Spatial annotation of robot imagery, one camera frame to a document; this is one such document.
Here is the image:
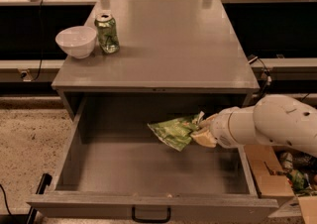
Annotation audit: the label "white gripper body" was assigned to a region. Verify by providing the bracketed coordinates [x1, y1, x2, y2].
[210, 107, 238, 149]

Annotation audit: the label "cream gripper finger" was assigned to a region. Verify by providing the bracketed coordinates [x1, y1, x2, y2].
[191, 127, 217, 148]
[199, 114, 218, 128]

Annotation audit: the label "green jalapeno chip bag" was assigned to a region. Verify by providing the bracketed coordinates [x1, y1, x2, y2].
[148, 112, 205, 152]

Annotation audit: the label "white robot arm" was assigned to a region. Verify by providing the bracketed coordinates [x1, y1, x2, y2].
[191, 94, 317, 157]

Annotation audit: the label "open grey top drawer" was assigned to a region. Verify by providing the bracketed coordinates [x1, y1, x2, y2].
[28, 104, 278, 222]

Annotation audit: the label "cardboard box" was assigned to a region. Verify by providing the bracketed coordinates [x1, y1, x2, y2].
[244, 145, 317, 224]

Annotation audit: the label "grey cabinet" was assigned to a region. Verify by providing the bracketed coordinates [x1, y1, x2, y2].
[53, 0, 259, 124]

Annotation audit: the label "snack packages in box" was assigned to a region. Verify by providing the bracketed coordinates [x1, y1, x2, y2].
[264, 152, 317, 197]

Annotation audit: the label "green soda can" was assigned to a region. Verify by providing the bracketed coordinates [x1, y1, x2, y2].
[94, 13, 120, 54]

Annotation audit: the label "white bowl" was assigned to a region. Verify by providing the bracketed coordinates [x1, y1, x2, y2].
[55, 26, 97, 58]

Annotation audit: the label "black floor base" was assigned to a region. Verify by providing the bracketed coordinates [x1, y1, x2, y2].
[0, 172, 53, 224]

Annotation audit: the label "black cables right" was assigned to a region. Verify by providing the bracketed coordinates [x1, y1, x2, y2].
[247, 55, 273, 100]

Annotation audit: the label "black drawer handle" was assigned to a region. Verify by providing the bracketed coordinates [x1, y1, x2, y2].
[131, 206, 171, 224]

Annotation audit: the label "black cable left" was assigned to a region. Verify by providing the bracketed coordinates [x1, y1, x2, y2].
[31, 0, 55, 83]

